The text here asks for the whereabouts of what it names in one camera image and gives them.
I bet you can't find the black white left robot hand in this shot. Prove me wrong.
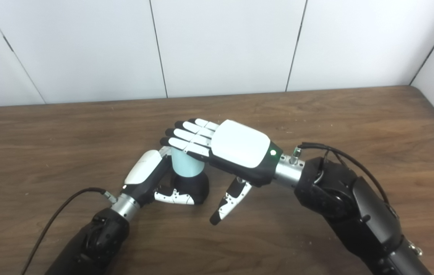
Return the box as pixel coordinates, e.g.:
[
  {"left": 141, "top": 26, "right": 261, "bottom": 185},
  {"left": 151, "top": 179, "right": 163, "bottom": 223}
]
[{"left": 121, "top": 146, "right": 195, "bottom": 207}]

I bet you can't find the light-blue cylindrical hose piece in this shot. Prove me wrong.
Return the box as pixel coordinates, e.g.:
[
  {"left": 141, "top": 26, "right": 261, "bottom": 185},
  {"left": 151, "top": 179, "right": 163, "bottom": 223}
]
[{"left": 171, "top": 148, "right": 205, "bottom": 178}]

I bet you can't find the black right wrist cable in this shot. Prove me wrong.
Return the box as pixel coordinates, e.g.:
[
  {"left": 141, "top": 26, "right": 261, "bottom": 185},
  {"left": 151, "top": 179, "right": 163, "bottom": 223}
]
[{"left": 293, "top": 142, "right": 399, "bottom": 220}]

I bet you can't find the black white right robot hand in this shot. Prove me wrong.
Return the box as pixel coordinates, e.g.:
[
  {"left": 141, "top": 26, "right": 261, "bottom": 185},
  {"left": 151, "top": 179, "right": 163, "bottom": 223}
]
[{"left": 160, "top": 118, "right": 283, "bottom": 226}]

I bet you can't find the black funnel-shaped nozzle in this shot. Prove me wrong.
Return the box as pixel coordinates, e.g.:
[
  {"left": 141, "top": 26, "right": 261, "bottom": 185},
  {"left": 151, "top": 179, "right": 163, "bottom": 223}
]
[{"left": 167, "top": 171, "right": 210, "bottom": 205}]

